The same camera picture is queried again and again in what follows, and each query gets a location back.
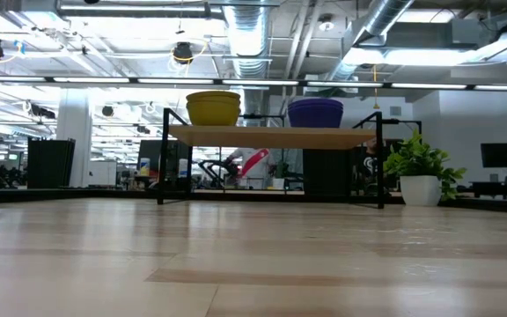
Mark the blue-violet plastic bowl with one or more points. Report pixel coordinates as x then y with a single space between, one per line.
315 118

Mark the long ceiling light strip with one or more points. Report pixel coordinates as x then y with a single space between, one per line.
104 80

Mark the black cabinet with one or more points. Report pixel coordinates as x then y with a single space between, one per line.
51 163
326 171

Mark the person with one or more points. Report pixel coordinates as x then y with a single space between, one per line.
368 169
253 165

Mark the wooden shelf black metal legs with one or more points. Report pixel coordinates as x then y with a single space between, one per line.
271 137

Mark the yellow hanging pendant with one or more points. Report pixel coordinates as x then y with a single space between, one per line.
376 105

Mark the green plant white pot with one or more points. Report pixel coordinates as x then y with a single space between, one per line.
421 189

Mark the black computer monitor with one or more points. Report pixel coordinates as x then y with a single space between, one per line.
500 155

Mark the black aluminium table frame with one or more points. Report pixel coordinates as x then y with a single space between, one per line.
82 194

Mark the silver spiral ventilation duct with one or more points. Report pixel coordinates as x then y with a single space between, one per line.
249 35
381 17

